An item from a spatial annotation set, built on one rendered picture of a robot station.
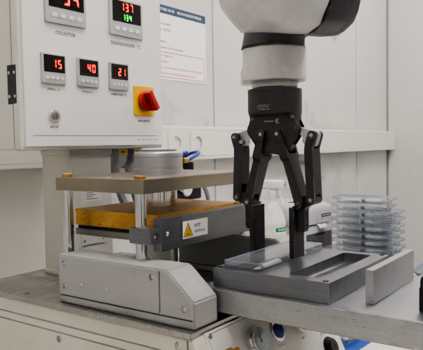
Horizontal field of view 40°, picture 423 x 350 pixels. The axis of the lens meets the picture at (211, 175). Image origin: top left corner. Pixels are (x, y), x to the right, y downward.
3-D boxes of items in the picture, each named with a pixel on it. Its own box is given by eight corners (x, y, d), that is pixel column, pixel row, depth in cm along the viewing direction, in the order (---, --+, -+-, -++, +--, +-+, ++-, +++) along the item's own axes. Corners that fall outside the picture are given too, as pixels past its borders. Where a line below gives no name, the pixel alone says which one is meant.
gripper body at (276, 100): (234, 87, 80) (235, 155, 81) (288, 83, 75) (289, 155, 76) (262, 91, 86) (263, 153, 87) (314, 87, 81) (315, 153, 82)
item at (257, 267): (259, 282, 73) (259, 264, 73) (222, 276, 76) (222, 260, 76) (323, 257, 88) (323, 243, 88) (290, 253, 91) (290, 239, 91)
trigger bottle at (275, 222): (255, 261, 178) (254, 180, 177) (266, 256, 186) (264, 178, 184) (282, 263, 174) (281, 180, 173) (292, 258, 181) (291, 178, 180)
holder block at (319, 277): (212, 286, 76) (212, 266, 76) (286, 260, 93) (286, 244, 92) (329, 304, 67) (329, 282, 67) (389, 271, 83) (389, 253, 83)
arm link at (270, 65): (286, 40, 74) (287, 83, 75) (328, 51, 84) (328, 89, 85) (208, 51, 82) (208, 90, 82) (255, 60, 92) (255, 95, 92)
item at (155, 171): (31, 233, 93) (28, 151, 92) (159, 212, 118) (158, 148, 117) (144, 246, 78) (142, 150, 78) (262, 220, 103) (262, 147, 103)
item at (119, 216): (76, 234, 91) (73, 173, 91) (167, 218, 109) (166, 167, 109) (158, 243, 81) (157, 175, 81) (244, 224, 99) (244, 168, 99)
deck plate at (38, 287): (-29, 289, 96) (-29, 283, 96) (121, 255, 125) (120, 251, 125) (189, 340, 69) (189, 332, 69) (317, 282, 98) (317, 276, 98)
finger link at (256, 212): (253, 205, 82) (249, 205, 83) (254, 255, 82) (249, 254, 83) (264, 203, 85) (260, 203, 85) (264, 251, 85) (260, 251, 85)
